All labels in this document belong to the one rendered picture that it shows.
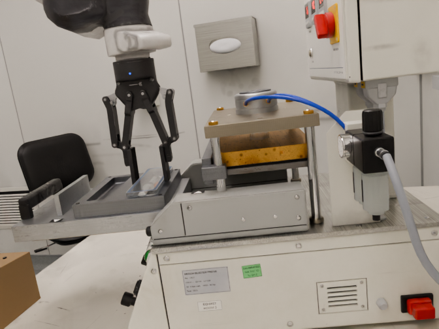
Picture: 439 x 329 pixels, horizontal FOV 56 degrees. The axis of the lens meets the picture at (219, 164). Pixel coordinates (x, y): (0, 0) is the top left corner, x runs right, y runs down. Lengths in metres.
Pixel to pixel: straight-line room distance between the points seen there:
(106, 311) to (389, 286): 0.54
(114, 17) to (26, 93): 2.19
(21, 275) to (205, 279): 0.45
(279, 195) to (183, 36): 1.83
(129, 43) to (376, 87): 0.40
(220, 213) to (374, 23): 0.36
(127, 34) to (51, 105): 2.11
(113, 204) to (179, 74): 1.72
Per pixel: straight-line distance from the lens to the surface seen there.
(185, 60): 2.38
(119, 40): 0.76
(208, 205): 0.65
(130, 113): 0.79
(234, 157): 0.69
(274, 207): 0.65
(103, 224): 0.75
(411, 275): 0.74
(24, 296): 1.00
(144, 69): 0.76
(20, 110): 2.97
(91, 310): 0.93
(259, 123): 0.65
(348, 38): 0.63
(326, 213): 0.74
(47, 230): 0.79
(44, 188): 0.89
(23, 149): 2.53
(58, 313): 0.96
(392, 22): 0.65
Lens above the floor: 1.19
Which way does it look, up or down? 12 degrees down
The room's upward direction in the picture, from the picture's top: 7 degrees counter-clockwise
